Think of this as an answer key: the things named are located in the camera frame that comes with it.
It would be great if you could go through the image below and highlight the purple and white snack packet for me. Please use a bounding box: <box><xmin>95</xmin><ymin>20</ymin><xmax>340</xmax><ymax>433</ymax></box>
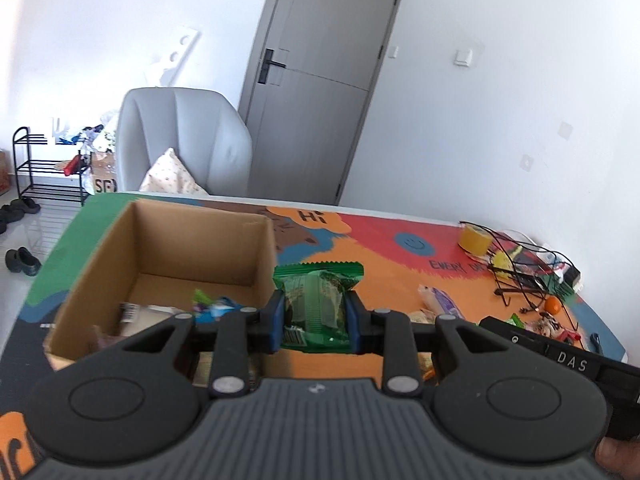
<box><xmin>419</xmin><ymin>284</ymin><xmax>467</xmax><ymax>321</ymax></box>

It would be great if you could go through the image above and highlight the black wire rack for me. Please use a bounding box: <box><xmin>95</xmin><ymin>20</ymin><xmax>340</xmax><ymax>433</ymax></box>
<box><xmin>459</xmin><ymin>220</ymin><xmax>576</xmax><ymax>306</ymax></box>

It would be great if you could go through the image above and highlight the black shoe rack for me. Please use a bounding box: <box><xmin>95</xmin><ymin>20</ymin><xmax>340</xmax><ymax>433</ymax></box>
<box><xmin>12</xmin><ymin>126</ymin><xmax>91</xmax><ymax>206</ymax></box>

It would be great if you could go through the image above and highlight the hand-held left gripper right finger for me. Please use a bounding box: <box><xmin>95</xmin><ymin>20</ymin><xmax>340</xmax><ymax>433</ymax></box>
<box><xmin>345</xmin><ymin>291</ymin><xmax>541</xmax><ymax>395</ymax></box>

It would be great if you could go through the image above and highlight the person's right hand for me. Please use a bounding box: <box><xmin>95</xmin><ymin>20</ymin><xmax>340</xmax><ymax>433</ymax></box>
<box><xmin>595</xmin><ymin>437</ymin><xmax>640</xmax><ymax>480</ymax></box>

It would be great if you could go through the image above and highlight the grey armchair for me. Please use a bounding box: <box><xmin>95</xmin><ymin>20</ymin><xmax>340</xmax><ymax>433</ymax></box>
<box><xmin>116</xmin><ymin>87</ymin><xmax>253</xmax><ymax>197</ymax></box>

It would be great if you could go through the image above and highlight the white and green plastic bag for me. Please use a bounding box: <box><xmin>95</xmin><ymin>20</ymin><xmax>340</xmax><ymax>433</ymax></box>
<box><xmin>80</xmin><ymin>110</ymin><xmax>118</xmax><ymax>153</ymax></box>

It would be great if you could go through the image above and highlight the dark green snack packet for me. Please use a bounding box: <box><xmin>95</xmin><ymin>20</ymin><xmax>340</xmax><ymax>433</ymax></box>
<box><xmin>272</xmin><ymin>261</ymin><xmax>364</xmax><ymax>353</ymax></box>

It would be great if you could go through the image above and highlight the printed brown paper bag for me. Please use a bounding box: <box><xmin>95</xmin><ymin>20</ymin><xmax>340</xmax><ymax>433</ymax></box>
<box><xmin>90</xmin><ymin>150</ymin><xmax>118</xmax><ymax>196</ymax></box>

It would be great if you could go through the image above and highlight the black door handle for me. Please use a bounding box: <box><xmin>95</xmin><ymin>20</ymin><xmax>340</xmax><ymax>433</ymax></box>
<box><xmin>257</xmin><ymin>49</ymin><xmax>288</xmax><ymax>86</ymax></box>

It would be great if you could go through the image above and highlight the grey door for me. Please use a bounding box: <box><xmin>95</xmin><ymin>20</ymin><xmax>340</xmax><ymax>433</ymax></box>
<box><xmin>239</xmin><ymin>0</ymin><xmax>408</xmax><ymax>206</ymax></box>

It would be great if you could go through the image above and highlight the yellow tape roll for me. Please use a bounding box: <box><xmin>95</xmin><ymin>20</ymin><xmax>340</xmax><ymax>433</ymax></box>
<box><xmin>458</xmin><ymin>224</ymin><xmax>493</xmax><ymax>257</ymax></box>

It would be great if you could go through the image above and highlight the small figurine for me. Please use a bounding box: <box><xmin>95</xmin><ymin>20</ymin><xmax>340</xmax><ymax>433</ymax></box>
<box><xmin>532</xmin><ymin>312</ymin><xmax>563</xmax><ymax>336</ymax></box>

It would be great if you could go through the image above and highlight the white foam board with holes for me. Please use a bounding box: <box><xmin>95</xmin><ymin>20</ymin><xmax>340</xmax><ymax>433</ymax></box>
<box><xmin>142</xmin><ymin>25</ymin><xmax>202</xmax><ymax>88</ymax></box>

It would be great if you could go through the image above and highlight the blue snack packet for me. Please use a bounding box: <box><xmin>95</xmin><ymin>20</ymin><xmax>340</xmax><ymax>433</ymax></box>
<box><xmin>195</xmin><ymin>296</ymin><xmax>246</xmax><ymax>323</ymax></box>

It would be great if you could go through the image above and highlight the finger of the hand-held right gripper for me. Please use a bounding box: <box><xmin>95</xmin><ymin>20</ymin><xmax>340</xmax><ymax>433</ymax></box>
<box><xmin>479</xmin><ymin>315</ymin><xmax>556</xmax><ymax>361</ymax></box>

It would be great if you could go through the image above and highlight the colourful printed table mat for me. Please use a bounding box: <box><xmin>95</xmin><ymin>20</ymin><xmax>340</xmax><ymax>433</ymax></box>
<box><xmin>0</xmin><ymin>192</ymin><xmax>628</xmax><ymax>480</ymax></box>

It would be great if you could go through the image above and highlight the dotted white cushion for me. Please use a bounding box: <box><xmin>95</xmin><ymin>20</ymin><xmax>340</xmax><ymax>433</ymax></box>
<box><xmin>139</xmin><ymin>148</ymin><xmax>210</xmax><ymax>197</ymax></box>

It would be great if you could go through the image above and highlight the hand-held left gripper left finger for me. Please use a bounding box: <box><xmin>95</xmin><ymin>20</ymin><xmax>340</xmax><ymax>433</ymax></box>
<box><xmin>87</xmin><ymin>291</ymin><xmax>285</xmax><ymax>395</ymax></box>

